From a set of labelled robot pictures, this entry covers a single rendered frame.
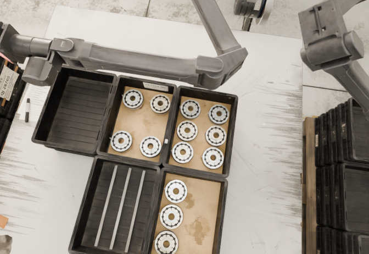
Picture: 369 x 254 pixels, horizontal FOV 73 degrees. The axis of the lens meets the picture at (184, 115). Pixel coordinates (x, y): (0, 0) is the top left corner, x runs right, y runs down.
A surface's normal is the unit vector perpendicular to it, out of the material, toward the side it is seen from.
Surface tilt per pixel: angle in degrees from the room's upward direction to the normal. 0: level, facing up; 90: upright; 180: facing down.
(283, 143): 0
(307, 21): 55
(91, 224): 0
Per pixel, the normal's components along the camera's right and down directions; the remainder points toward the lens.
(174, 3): 0.03, -0.30
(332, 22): -0.76, 0.10
